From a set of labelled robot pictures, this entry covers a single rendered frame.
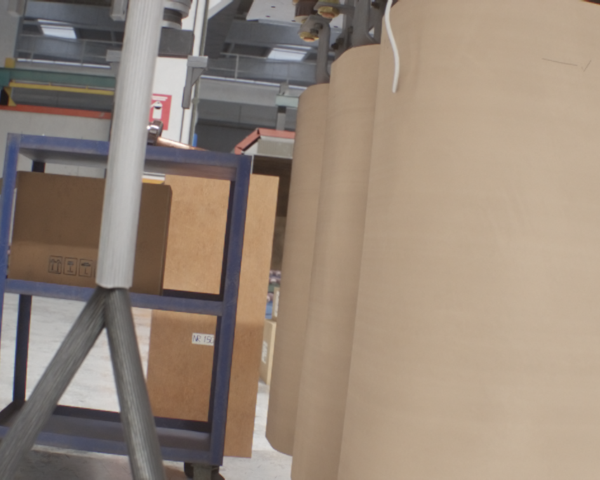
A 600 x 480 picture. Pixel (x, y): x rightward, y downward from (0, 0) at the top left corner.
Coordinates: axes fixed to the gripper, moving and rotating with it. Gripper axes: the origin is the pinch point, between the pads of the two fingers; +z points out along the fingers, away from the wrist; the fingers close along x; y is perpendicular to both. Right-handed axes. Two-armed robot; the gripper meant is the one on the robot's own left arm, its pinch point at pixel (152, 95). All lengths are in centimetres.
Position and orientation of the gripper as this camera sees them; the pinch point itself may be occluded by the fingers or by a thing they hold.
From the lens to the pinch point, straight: 183.0
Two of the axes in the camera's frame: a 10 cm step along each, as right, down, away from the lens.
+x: 10.0, 1.0, -0.2
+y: -0.2, -0.3, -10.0
